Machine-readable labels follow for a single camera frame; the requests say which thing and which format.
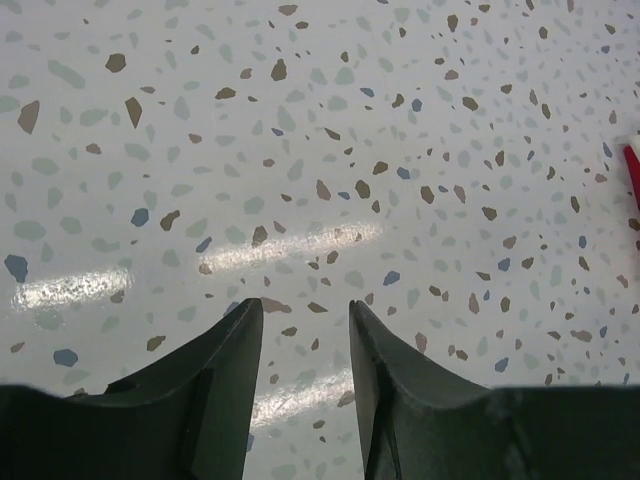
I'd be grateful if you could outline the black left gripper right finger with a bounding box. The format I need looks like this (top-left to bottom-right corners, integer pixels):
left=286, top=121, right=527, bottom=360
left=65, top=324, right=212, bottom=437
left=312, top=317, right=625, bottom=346
left=348, top=299, right=496, bottom=480

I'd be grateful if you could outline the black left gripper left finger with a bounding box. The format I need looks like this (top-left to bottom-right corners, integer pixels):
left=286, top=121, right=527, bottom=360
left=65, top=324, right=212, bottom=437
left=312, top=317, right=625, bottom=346
left=64, top=297, right=264, bottom=480

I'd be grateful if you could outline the red folded t shirt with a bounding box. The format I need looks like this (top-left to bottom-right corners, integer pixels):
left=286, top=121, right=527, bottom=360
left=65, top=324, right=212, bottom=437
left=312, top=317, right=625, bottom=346
left=623, top=134, right=640, bottom=207

